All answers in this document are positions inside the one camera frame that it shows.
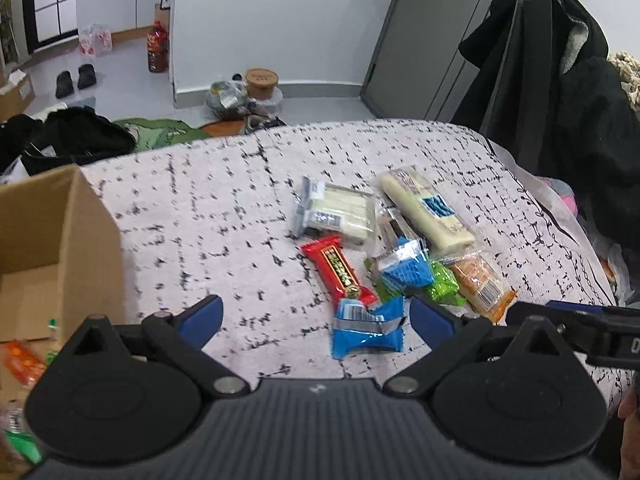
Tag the brown cardboard box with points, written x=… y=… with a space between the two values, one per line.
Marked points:
x=61 y=259

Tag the pack of water bottles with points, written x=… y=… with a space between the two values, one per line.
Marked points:
x=95 y=40

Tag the green dinosaur floor mat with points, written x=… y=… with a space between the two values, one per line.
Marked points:
x=153 y=134

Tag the black slipper left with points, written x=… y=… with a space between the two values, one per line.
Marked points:
x=64 y=86

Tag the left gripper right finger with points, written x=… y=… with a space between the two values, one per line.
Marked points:
x=453 y=341

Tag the brown lidded round tub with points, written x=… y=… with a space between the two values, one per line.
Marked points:
x=260 y=83

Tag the grey sneakers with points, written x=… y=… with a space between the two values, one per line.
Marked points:
x=255 y=123

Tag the green round cracker packet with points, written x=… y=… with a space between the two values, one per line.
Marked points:
x=16 y=436

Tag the red drink bottle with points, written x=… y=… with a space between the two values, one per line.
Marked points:
x=157 y=48

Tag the dark brown snack packet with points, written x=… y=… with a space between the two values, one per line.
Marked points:
x=396 y=231

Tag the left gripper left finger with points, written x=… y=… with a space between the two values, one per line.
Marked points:
x=178 y=341

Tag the small orange snack packet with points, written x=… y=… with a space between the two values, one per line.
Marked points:
x=23 y=364

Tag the grey door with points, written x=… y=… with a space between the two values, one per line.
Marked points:
x=416 y=70

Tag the black framed glass door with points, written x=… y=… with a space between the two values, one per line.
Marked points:
x=48 y=22

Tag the black coat on rack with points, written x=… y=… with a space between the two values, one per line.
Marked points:
x=546 y=92

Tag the green snack packet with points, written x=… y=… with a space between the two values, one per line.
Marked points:
x=444 y=290

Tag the black slipper right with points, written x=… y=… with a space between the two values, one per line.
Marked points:
x=86 y=76

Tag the white cheese stick packet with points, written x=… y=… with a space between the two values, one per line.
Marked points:
x=426 y=210

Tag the blue silver snack packet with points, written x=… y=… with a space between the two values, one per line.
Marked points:
x=356 y=328

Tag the orange long cracker packet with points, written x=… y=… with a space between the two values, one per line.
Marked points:
x=486 y=291

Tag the red chocolate bar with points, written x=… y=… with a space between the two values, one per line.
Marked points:
x=335 y=272

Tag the black bag on floor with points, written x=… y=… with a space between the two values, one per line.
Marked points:
x=73 y=136

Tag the right hand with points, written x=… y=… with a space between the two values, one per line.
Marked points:
x=630 y=449

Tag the black slipper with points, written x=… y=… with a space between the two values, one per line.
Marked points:
x=64 y=86
x=86 y=76

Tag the plastic bag of trash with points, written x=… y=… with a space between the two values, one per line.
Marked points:
x=227 y=99

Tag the white wafer clear packet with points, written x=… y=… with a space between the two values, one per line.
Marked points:
x=324 y=207

